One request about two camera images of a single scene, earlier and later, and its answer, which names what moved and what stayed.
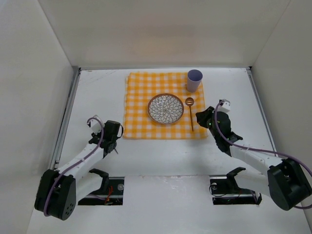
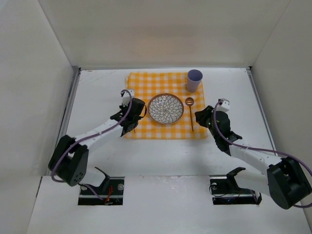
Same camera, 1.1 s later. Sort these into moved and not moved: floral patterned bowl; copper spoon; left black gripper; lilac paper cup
Moved: left black gripper
Not moved: copper spoon; floral patterned bowl; lilac paper cup
